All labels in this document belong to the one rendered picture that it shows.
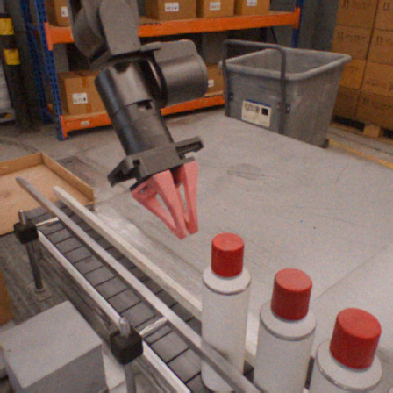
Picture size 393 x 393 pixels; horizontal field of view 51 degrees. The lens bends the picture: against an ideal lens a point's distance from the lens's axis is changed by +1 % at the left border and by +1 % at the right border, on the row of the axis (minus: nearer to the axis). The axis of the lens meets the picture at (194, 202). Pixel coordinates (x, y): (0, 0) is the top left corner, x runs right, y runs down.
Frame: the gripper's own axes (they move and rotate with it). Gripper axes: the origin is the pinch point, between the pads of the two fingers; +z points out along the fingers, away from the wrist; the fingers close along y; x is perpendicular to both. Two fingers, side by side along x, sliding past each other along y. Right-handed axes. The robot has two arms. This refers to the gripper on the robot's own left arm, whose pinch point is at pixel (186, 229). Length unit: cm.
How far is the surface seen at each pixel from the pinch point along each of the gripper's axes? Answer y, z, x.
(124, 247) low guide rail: 3.1, -1.7, 25.8
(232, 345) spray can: -0.7, 13.6, -0.1
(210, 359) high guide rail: -3.6, 13.6, 0.3
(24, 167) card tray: 7, -35, 77
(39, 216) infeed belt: -2.2, -15.2, 46.9
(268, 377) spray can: -1.9, 16.2, -5.8
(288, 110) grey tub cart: 177, -42, 123
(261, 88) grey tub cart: 173, -63, 131
